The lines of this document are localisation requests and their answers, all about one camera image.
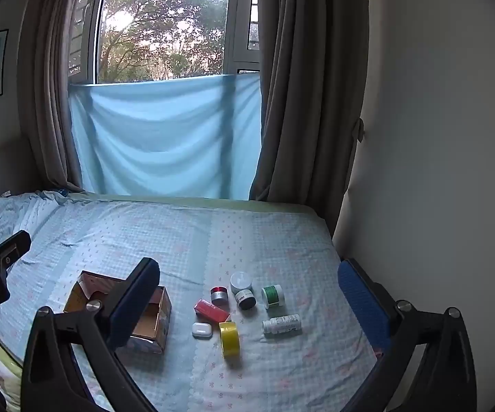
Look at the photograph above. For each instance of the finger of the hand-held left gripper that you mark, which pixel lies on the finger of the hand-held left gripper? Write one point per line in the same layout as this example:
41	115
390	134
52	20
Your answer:
9	249

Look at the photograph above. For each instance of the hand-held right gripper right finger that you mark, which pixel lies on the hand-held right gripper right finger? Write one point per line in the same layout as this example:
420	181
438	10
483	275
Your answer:
361	304

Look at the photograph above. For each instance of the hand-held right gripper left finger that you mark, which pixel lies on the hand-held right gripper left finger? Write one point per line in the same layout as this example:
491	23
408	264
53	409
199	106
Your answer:
129	309

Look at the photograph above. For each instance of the cardboard box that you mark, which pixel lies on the cardboard box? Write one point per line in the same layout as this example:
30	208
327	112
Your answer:
155	313

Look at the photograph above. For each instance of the white plastic bottle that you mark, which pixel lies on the white plastic bottle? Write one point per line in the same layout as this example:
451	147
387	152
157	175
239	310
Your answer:
282	325

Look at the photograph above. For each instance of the white earbud case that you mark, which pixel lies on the white earbud case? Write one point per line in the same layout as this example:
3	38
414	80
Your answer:
202	330

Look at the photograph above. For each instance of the small red box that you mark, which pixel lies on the small red box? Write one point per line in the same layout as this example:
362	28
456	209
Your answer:
211	311

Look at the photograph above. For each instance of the green and white bottle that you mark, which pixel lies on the green and white bottle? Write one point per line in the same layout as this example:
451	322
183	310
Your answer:
273	296

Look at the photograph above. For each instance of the small red and silver tin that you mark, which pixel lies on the small red and silver tin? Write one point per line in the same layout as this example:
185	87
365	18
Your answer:
219	296

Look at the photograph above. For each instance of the yellow tape roll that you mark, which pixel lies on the yellow tape roll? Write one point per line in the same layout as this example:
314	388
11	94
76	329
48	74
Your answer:
229	339

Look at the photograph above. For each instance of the blue floral bed sheet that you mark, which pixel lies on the blue floral bed sheet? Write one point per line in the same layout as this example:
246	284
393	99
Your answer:
273	244

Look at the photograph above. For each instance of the white round jar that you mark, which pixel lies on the white round jar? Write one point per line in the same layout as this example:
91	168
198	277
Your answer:
241	281

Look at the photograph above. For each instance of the black-lidded white jar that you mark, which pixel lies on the black-lidded white jar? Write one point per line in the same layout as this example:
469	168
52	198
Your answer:
246	300

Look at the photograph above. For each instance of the green mattress pad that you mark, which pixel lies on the green mattress pad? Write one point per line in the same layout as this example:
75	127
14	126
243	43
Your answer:
187	201

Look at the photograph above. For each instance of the light blue hanging cloth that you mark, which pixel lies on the light blue hanging cloth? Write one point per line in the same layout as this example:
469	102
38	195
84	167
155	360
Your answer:
165	137

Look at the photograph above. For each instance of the window with dark frame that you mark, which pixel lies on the window with dark frame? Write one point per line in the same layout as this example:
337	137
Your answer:
161	21

